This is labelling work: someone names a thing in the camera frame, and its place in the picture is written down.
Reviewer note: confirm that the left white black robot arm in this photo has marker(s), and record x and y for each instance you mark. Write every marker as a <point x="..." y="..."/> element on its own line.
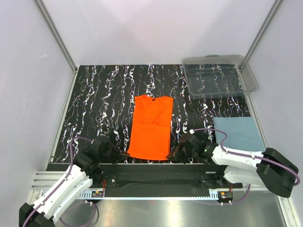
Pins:
<point x="83" y="172"/>

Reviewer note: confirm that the orange t shirt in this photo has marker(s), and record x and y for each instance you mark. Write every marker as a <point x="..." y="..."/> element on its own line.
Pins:
<point x="150" y="134"/>

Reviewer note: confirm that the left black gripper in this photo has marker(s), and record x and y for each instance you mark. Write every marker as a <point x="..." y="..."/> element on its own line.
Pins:
<point x="118" y="153"/>

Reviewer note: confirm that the white toothed cable duct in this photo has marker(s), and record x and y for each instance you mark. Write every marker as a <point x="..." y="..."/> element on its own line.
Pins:
<point x="204" y="195"/>

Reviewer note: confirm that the aluminium corner post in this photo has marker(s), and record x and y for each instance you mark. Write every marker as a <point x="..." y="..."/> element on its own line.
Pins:
<point x="51" y="25"/>
<point x="265" y="25"/>

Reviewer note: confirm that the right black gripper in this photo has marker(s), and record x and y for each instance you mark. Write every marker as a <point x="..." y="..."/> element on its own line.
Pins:
<point x="177" y="152"/>

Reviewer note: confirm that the clear plastic bin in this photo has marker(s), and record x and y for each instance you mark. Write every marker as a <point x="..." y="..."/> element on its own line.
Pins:
<point x="218" y="76"/>

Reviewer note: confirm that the folded light blue t shirt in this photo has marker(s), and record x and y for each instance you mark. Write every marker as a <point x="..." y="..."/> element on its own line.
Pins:
<point x="242" y="133"/>

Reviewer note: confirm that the left aluminium corner post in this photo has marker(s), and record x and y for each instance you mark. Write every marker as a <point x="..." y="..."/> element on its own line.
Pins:
<point x="51" y="25"/>

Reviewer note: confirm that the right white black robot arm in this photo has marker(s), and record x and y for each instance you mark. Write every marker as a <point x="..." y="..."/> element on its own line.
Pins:
<point x="268" y="168"/>

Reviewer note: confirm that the right aluminium corner post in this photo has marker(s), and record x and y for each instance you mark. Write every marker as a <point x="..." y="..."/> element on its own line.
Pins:
<point x="265" y="25"/>

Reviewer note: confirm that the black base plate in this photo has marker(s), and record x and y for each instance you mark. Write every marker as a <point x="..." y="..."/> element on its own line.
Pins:
<point x="204" y="176"/>

